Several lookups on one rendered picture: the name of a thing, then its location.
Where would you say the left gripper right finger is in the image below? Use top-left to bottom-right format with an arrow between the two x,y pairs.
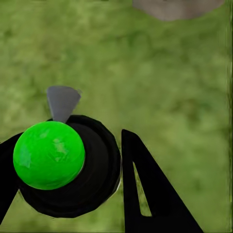
121,129 -> 204,233

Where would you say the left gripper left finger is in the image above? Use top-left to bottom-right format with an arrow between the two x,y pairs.
0,133 -> 23,224

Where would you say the pesticide atomizer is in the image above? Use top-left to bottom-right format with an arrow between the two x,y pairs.
13,85 -> 123,218

